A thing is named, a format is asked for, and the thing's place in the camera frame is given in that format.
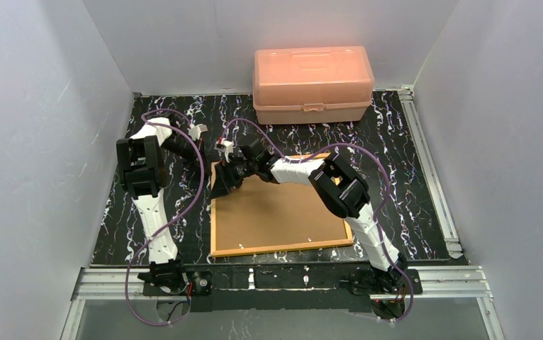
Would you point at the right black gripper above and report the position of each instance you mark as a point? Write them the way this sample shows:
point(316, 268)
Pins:
point(230, 173)

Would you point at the brown cardboard backing board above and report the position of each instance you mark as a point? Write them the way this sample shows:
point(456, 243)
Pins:
point(254, 212)

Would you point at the yellow wooden picture frame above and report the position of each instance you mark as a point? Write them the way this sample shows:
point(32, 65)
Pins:
point(261, 217)

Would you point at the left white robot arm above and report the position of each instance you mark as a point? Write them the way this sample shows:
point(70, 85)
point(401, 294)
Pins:
point(143, 177)

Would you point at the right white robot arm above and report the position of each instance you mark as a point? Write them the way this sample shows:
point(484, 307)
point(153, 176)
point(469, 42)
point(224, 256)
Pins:
point(340, 187)

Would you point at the orange plastic storage box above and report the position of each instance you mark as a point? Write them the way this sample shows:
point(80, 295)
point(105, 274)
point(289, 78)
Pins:
point(312, 85)

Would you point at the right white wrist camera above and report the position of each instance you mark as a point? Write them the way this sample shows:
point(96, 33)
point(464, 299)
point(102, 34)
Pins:
point(225, 148)

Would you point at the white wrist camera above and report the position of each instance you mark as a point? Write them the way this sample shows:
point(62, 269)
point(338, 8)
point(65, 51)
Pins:
point(225, 148)
point(196, 131)

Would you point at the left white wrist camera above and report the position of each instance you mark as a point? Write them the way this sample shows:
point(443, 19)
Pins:
point(196, 131)

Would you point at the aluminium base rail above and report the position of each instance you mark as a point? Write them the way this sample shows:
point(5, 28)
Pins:
point(428, 281)

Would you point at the aluminium side rail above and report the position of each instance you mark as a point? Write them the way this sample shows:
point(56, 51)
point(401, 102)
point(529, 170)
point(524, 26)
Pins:
point(444, 216)

